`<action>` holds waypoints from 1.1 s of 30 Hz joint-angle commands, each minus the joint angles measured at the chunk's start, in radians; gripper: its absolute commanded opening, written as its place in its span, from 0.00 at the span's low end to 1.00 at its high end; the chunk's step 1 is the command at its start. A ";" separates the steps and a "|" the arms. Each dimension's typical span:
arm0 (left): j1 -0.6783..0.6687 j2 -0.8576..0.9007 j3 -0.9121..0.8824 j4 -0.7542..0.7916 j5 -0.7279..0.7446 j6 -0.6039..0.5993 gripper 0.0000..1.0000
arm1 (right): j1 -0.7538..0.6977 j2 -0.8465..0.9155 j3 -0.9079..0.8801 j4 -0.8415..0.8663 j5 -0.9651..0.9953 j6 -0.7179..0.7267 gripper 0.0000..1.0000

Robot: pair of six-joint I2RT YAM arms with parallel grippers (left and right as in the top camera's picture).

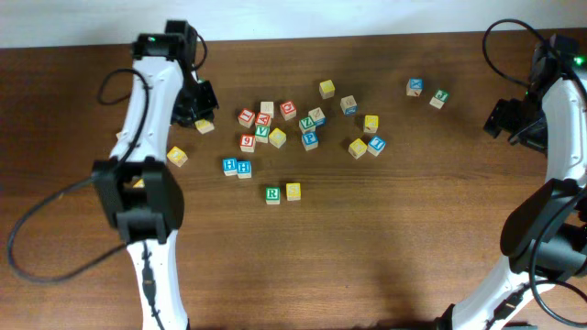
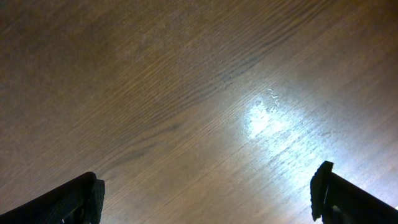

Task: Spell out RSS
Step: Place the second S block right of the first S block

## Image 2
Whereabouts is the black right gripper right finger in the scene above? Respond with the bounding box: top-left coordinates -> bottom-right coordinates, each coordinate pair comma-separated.
310,161 -> 397,224

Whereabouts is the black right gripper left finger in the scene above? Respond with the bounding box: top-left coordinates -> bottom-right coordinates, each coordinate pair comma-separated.
1,172 -> 105,224

